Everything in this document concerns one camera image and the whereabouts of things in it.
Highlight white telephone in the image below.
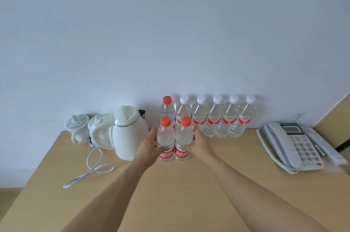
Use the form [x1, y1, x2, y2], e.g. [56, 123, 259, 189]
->
[256, 122, 324, 174]

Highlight white electric kettle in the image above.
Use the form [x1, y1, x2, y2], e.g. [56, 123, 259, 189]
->
[89, 105, 149, 161]

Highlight person's left forearm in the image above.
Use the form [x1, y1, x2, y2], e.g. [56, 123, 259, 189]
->
[60, 158, 153, 232]

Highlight person's right hand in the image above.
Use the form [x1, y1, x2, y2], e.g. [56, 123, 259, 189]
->
[180, 125, 218, 164]

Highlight wooden table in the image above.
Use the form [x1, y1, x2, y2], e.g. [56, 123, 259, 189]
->
[0, 128, 350, 232]

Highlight bagged remote control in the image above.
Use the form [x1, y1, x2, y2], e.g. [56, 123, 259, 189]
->
[300, 125, 348, 167]

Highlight person's left hand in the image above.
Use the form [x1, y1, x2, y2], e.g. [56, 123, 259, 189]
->
[133, 128, 169, 171]

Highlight red cap water bottle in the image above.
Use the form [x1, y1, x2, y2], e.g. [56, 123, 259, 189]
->
[160, 95, 175, 129]
[156, 116, 175, 162]
[174, 116, 194, 162]

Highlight person's right forearm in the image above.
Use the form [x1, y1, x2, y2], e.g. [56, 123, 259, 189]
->
[203, 155, 328, 232]

